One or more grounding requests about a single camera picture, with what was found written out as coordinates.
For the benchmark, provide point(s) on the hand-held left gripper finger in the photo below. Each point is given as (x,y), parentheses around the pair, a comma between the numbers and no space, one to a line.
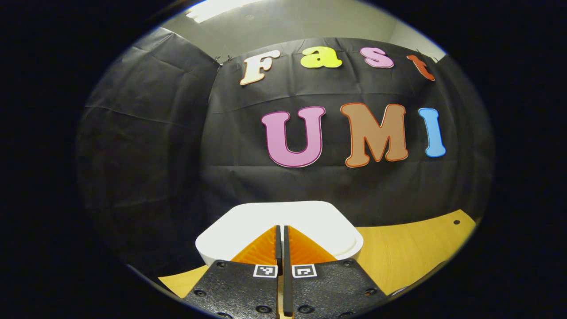
(287,266)
(278,248)

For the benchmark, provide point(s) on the white desktop garbage bin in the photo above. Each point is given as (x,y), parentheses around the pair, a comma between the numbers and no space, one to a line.
(283,215)

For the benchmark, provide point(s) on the wooden desktop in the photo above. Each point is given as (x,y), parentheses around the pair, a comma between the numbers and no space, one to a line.
(407,252)

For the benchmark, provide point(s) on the black backdrop cloth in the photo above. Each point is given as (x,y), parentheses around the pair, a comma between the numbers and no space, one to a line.
(155,155)

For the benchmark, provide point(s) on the ceiling light panel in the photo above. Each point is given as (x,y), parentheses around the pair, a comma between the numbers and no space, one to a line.
(217,9)

